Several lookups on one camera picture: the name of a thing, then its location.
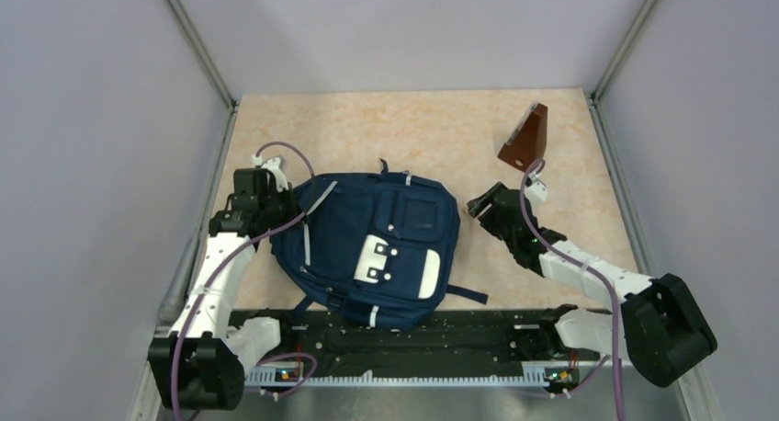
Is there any navy blue student backpack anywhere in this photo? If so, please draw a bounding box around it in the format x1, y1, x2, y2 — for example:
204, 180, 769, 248
269, 168, 489, 330

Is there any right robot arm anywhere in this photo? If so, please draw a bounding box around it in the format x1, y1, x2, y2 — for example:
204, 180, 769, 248
467, 182, 718, 388

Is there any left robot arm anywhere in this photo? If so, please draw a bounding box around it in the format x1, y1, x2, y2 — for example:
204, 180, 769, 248
147, 158, 303, 416

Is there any brown wooden metronome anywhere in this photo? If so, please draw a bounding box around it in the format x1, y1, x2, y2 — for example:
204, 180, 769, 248
497, 102, 548, 172

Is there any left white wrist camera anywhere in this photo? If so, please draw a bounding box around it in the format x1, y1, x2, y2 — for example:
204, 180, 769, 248
252, 154, 290, 192

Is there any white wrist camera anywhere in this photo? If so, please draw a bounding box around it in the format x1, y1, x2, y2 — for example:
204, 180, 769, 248
524, 174, 548, 209
252, 154, 290, 192

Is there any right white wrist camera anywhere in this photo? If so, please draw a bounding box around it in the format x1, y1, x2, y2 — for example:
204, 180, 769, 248
524, 174, 548, 209

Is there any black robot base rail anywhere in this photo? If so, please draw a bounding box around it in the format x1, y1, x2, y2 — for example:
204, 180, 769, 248
229, 310, 601, 387

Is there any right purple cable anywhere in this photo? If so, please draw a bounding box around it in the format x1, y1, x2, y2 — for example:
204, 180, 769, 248
518, 157, 628, 421

